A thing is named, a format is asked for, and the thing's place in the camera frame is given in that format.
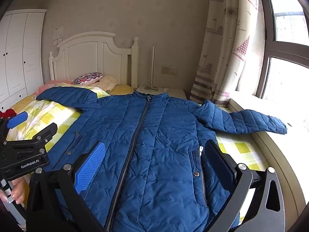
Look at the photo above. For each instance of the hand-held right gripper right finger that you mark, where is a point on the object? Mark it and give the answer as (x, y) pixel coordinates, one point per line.
(217, 165)

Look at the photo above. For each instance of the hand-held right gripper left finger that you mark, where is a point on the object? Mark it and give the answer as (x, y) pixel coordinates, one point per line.
(90, 166)

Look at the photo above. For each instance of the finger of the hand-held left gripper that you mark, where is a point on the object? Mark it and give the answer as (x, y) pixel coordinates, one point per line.
(17, 120)
(45, 130)

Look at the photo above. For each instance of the blue quilted jacket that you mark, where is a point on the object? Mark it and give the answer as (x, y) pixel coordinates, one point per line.
(157, 149)

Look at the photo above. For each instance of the person's left hand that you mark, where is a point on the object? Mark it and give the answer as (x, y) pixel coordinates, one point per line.
(15, 191)

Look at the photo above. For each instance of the pink and yellow floral quilt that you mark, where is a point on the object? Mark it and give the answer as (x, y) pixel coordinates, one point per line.
(48, 85)

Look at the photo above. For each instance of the beige window ledge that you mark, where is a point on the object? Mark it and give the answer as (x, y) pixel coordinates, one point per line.
(270, 145)

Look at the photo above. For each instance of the patterned embroidered cushion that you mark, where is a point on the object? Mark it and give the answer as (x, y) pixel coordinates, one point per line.
(87, 78)

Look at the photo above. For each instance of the white wardrobe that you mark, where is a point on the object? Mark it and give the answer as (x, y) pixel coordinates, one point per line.
(19, 53)

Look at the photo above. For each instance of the peach pillow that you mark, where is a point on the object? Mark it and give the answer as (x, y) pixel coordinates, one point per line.
(108, 82)

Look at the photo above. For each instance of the white wooden headboard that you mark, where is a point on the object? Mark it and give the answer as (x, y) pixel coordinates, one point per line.
(84, 60)

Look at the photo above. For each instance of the yellow pillow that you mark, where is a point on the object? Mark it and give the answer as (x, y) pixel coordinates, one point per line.
(123, 89)

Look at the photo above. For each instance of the white nightstand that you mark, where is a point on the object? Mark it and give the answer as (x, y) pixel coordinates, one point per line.
(173, 93)

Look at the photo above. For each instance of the white slim desk lamp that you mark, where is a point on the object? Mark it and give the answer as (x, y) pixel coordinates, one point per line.
(153, 65)

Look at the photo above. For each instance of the printed sailboat curtain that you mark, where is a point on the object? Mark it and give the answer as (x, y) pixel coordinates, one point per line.
(217, 41)

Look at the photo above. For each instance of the bay window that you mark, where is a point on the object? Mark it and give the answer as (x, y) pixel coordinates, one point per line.
(268, 48)

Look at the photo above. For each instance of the beige wall socket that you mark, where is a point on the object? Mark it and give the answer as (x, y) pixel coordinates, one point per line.
(173, 70)

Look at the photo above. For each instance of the beige wall switch plate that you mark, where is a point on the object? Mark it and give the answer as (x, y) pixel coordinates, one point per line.
(165, 70)

